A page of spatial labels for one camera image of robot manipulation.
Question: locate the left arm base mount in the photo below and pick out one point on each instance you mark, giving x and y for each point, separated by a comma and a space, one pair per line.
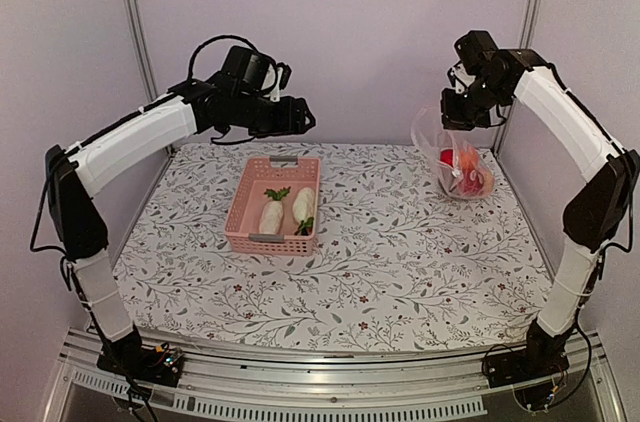
161, 365

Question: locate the left aluminium post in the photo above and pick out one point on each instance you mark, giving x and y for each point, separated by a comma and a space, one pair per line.
142, 56

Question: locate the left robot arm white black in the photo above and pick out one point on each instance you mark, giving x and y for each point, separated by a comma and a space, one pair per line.
74, 176

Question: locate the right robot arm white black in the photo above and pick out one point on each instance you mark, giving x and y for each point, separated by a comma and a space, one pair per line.
609, 171

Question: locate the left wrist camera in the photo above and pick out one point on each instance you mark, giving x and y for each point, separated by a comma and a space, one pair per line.
249, 73

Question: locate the aluminium front rail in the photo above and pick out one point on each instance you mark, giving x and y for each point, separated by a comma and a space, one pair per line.
234, 382

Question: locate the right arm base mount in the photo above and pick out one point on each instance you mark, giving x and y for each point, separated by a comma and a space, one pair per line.
543, 356

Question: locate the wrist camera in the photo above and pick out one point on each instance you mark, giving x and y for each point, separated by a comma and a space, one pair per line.
474, 51
249, 73

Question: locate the clear zip top bag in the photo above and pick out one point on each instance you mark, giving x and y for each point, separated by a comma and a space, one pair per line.
457, 164

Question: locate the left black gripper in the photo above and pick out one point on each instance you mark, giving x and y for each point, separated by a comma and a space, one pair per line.
293, 120

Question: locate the red apple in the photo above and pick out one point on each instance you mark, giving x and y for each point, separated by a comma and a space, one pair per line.
449, 157

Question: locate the yellow lemon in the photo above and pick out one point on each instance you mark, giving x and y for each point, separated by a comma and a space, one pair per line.
487, 180

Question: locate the orange tangerine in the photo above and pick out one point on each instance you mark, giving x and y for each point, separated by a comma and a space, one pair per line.
469, 161

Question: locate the red tomato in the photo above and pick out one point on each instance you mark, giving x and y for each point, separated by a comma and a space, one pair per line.
470, 187

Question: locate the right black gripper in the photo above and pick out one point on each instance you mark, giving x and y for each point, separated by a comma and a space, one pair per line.
453, 120

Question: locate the pink plastic basket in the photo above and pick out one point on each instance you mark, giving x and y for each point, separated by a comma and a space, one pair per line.
273, 172

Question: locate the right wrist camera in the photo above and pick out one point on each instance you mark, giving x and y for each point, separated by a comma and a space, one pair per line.
474, 51

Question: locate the white radish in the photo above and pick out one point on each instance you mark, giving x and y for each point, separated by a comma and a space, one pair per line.
303, 211
273, 211

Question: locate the floral table mat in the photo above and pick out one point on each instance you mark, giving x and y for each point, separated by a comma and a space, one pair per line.
398, 266

